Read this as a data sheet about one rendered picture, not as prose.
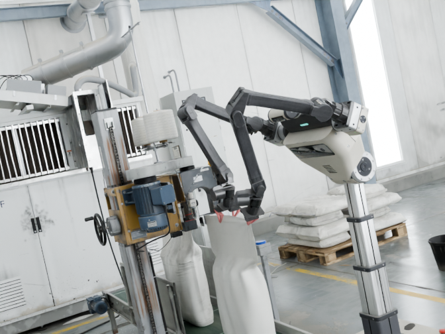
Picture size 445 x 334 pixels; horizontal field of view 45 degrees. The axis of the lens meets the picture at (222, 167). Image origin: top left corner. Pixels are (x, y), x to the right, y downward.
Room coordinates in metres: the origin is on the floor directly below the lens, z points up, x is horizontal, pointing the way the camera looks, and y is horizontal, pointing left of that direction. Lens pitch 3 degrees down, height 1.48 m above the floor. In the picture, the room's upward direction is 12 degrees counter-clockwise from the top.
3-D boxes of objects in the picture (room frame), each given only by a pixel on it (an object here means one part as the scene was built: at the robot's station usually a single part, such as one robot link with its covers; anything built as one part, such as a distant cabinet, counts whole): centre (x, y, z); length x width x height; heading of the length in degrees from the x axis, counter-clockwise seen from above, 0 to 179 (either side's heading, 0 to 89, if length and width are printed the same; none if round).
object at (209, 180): (3.20, 0.20, 1.21); 0.30 x 0.25 x 0.30; 27
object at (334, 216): (5.90, -0.86, 0.44); 0.66 x 0.42 x 0.14; 21
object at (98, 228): (2.88, 0.71, 1.13); 0.18 x 0.11 x 0.18; 27
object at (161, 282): (3.49, 0.64, 0.54); 1.05 x 0.02 x 0.41; 27
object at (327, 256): (6.06, -1.16, 0.07); 1.20 x 0.82 x 0.14; 119
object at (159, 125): (2.87, 0.28, 1.61); 0.17 x 0.17 x 0.17
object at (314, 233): (5.73, -0.99, 0.32); 0.66 x 0.43 x 0.15; 119
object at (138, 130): (3.10, 0.40, 1.61); 0.15 x 0.14 x 0.17; 27
